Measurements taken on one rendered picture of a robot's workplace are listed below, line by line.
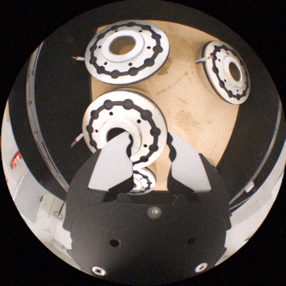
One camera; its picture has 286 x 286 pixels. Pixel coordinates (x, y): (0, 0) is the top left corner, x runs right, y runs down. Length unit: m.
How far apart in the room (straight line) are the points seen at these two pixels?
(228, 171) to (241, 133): 0.08
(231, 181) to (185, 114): 0.16
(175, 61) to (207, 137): 0.14
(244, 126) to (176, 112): 0.14
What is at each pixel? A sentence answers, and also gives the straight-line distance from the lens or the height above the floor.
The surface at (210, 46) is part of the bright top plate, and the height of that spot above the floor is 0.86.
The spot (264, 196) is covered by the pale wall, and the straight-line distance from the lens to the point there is 3.42.
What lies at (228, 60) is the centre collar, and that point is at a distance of 0.16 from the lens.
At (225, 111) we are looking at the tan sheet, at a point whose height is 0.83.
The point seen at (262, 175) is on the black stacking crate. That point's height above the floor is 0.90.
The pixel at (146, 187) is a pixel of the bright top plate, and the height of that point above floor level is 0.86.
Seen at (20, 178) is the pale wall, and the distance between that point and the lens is 3.07.
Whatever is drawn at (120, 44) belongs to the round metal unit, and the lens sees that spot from 0.15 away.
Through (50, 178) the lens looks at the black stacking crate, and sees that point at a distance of 0.43.
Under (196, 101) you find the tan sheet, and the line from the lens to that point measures 0.16.
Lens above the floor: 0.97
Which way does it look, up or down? 57 degrees down
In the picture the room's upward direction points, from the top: 173 degrees counter-clockwise
